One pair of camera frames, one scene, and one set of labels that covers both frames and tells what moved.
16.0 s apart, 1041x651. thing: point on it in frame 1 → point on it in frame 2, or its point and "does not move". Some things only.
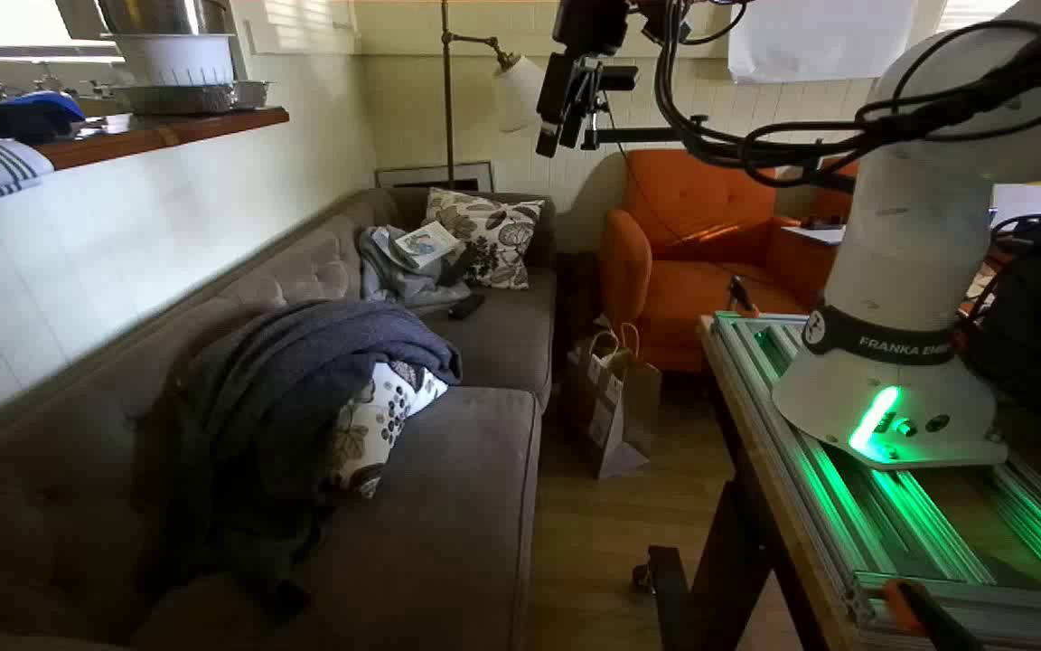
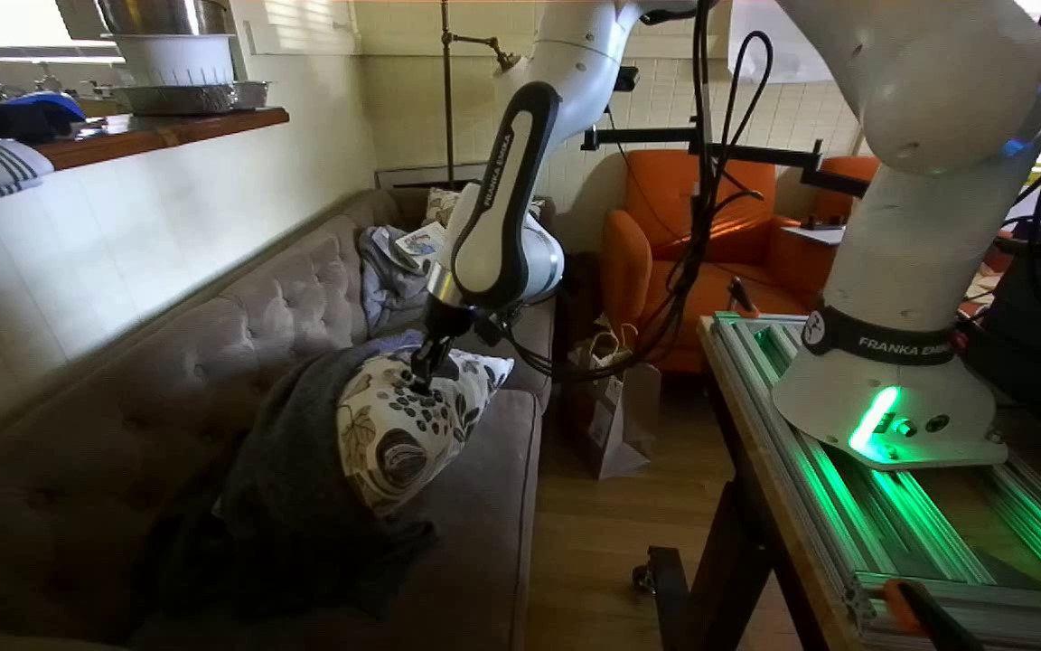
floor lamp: (520, 84) does not move
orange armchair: (695, 244) does not move
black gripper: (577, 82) → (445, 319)
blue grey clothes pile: (426, 266) does not move
